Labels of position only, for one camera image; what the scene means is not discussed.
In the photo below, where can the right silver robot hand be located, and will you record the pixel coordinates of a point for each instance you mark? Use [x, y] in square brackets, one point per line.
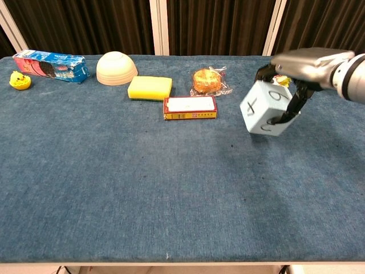
[308, 67]

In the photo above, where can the light blue numbered cube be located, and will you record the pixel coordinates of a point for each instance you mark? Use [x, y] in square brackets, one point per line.
[263, 109]

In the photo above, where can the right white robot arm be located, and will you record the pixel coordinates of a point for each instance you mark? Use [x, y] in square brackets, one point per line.
[350, 78]

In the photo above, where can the pink cake toy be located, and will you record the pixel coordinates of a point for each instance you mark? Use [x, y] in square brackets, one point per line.
[282, 80]

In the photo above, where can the wrapped orange pastry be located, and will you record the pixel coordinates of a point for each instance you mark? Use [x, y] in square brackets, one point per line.
[206, 80]

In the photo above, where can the red yellow white box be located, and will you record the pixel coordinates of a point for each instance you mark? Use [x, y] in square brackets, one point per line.
[189, 108]

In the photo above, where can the yellow green sponge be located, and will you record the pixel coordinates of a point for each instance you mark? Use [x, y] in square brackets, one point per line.
[149, 88]

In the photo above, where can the cream upturned bowl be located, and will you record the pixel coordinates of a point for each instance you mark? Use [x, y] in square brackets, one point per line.
[115, 70]

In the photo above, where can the blue table cloth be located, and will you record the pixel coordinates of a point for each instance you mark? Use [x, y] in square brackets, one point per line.
[142, 171]

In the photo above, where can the dark brown curtain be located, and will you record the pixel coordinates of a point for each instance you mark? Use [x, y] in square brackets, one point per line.
[82, 25]

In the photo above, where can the blue pink cookie box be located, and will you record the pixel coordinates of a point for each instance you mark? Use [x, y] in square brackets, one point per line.
[51, 66]

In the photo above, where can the yellow chick toy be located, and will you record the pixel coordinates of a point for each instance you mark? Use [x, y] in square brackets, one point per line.
[19, 81]

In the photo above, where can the white frame post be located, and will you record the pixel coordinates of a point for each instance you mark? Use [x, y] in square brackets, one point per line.
[159, 27]
[11, 28]
[273, 27]

